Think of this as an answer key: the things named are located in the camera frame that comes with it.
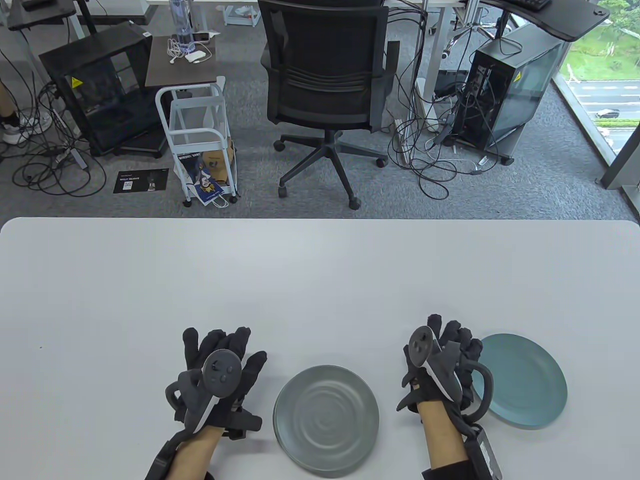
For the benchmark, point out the person's left hand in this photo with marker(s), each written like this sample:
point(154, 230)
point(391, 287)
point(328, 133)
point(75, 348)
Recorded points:
point(230, 340)

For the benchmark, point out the person's right hand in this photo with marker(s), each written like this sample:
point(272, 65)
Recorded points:
point(467, 345)

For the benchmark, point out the blue plate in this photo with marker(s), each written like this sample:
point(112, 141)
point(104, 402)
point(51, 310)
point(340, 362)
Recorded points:
point(525, 385)

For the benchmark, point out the person's right forearm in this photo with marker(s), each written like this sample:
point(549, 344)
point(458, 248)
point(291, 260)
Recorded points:
point(440, 435)

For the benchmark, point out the person's left forearm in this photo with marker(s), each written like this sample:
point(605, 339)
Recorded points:
point(192, 457)

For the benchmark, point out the black labelled electronics box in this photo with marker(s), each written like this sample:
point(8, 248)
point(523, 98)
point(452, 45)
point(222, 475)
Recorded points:
point(485, 455)
point(157, 465)

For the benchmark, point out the blue printed bag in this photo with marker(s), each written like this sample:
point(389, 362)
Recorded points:
point(200, 175)

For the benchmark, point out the brown paper bag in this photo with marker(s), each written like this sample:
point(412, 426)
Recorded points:
point(217, 167)

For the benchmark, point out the black printed card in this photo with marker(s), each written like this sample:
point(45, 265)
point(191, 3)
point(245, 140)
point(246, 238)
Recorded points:
point(140, 182)

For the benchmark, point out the black grey computer tower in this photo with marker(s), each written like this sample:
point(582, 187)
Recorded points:
point(520, 85)

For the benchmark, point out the black glass computer case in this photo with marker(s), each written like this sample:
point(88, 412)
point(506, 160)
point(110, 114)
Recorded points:
point(100, 100)

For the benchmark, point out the brown side table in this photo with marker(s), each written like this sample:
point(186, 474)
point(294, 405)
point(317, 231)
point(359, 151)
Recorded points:
point(170, 72)

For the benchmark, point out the white power bank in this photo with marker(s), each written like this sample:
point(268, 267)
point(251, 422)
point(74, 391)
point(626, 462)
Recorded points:
point(195, 56)

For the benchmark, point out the black mesh office chair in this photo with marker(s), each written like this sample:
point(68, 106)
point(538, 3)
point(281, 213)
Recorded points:
point(325, 50)

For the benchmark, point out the smartphone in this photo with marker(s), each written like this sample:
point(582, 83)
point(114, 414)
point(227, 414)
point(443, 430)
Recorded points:
point(202, 36)

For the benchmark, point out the clear water bottle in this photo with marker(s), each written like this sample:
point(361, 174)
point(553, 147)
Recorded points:
point(181, 20)

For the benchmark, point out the black curved standing desk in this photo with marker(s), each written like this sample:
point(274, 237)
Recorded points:
point(570, 22)

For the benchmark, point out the open laptop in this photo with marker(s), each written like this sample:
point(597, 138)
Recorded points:
point(530, 4)

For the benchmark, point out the black tripod pole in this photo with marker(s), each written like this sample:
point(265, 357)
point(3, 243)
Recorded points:
point(86, 15)

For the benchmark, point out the black keyboard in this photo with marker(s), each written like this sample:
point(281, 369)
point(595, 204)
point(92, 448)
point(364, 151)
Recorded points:
point(39, 4)

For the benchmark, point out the black wrist camera block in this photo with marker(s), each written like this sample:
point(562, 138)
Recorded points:
point(245, 424)

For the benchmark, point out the dark window frame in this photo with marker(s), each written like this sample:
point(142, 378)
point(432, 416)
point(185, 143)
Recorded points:
point(620, 172)

